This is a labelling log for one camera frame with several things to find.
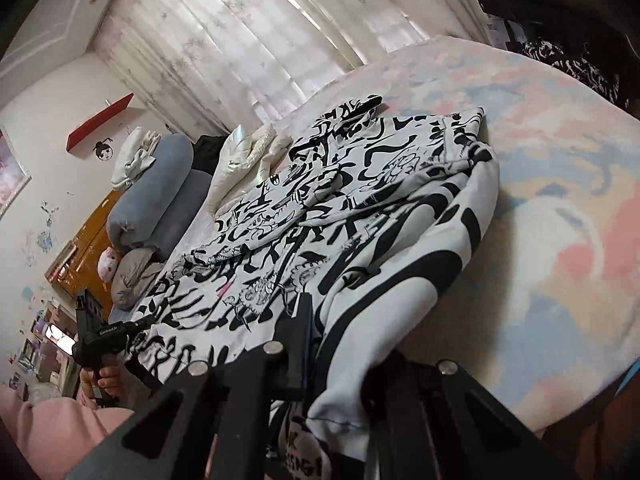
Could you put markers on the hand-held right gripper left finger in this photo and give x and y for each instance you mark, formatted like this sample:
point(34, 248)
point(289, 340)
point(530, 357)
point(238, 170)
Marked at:
point(295, 330)

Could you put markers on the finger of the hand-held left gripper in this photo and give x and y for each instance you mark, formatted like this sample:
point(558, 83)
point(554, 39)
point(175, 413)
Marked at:
point(142, 375)

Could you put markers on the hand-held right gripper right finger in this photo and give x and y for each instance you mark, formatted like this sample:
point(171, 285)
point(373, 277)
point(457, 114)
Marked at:
point(450, 410)

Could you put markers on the black and white printed jacket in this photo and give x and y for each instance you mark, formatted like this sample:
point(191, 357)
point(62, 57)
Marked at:
point(400, 220)

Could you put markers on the person's left hand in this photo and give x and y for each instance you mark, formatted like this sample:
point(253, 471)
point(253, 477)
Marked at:
point(107, 380)

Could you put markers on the cluttered bedside table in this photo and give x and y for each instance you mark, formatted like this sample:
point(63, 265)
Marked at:
point(45, 355)

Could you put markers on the beige pillow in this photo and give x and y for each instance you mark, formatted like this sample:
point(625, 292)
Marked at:
point(132, 275)

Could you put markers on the pink and white plush toy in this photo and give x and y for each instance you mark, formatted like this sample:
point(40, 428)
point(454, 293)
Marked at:
point(106, 262)

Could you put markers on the wooden headboard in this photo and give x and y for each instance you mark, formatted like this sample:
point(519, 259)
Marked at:
point(85, 245)

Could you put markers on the blue-grey bolster pillow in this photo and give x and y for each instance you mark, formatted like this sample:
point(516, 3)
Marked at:
point(180, 210)
point(160, 180)

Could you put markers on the white crumpled cloth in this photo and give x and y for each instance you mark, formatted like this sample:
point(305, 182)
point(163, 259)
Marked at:
point(132, 157)

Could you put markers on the bed with pastel sheet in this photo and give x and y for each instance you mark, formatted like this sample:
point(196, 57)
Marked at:
point(550, 185)

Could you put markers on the white floral curtain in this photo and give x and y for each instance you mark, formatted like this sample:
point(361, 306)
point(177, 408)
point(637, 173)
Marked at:
point(225, 35)

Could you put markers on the white cardboard box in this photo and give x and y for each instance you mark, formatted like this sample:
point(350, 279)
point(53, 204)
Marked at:
point(500, 30)

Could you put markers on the black garment with white print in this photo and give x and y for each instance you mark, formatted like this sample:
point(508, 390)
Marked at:
point(575, 65)

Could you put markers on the black fabric pile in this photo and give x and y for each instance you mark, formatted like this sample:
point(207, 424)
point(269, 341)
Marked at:
point(550, 15)

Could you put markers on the blue flower wall sticker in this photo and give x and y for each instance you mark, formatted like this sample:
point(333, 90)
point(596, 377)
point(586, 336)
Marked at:
point(45, 230)

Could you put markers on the cartoon face wall sticker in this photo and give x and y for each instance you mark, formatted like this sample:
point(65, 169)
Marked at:
point(103, 149)

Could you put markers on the framed wall picture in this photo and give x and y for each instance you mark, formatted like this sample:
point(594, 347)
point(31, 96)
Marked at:
point(10, 170)

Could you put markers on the red wall shelf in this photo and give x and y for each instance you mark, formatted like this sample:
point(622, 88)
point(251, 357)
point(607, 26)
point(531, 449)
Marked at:
point(100, 120)

